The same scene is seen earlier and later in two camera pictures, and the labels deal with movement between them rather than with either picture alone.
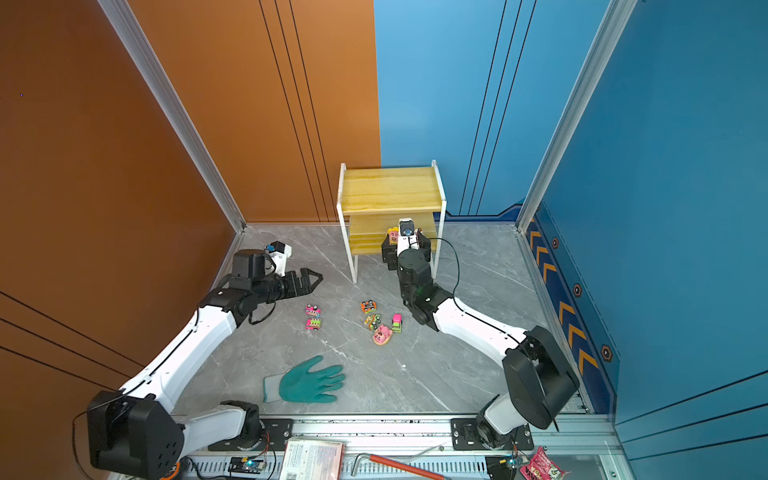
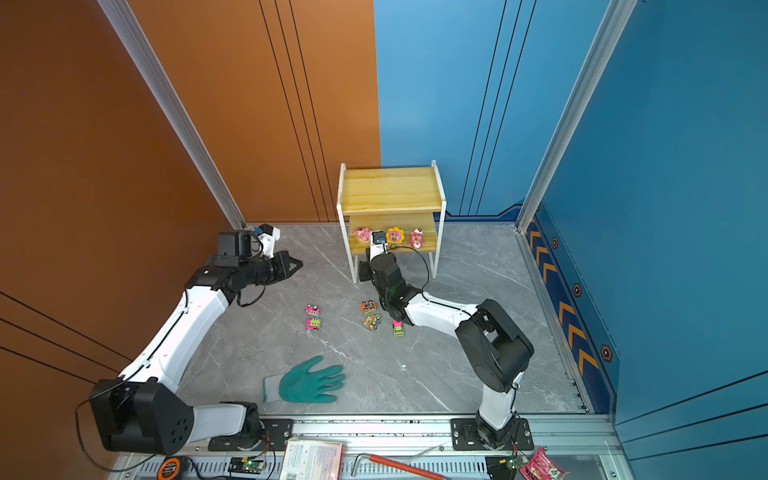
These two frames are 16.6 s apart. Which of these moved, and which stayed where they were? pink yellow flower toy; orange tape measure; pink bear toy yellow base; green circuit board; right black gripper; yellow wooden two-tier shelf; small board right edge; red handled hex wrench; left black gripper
Moved: left black gripper; right black gripper; pink bear toy yellow base
Stayed: orange tape measure; small board right edge; yellow wooden two-tier shelf; pink yellow flower toy; red handled hex wrench; green circuit board
